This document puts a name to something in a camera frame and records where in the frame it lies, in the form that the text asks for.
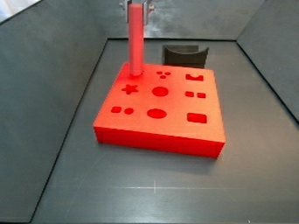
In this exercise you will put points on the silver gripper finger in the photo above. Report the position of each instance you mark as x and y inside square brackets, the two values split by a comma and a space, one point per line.
[124, 4]
[147, 9]

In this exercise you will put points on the red shape-sorting board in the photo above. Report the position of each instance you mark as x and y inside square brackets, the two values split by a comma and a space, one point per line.
[164, 110]

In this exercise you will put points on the black curved holder bracket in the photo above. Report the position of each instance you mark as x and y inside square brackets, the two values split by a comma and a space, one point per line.
[184, 56]

